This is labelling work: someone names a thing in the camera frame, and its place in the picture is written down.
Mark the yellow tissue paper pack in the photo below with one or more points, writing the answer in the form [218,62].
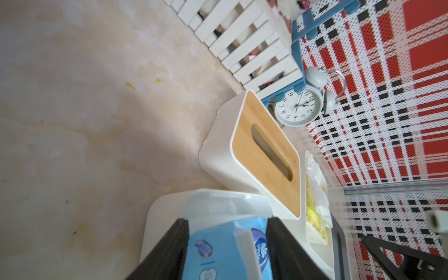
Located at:
[318,215]

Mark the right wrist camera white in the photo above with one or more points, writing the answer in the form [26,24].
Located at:
[437,221]

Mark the grey tissue box lid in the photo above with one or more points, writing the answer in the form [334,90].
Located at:
[341,260]

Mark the white alarm clock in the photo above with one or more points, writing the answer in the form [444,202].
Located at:
[301,107]

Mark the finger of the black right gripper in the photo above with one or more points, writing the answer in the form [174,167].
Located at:
[415,265]

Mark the white tissue box base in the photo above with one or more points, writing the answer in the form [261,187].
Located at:
[208,207]

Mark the blue tissue paper pack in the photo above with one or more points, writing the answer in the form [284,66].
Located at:
[235,250]

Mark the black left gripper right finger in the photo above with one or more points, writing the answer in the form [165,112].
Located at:
[288,259]

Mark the blue white toy crib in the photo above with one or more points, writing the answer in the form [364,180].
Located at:
[305,27]

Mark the bamboo tissue box lid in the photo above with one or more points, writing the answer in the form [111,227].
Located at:
[246,151]

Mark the white tissue box upright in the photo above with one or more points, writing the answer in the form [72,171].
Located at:
[324,256]

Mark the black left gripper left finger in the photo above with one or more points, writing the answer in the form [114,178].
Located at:
[167,259]

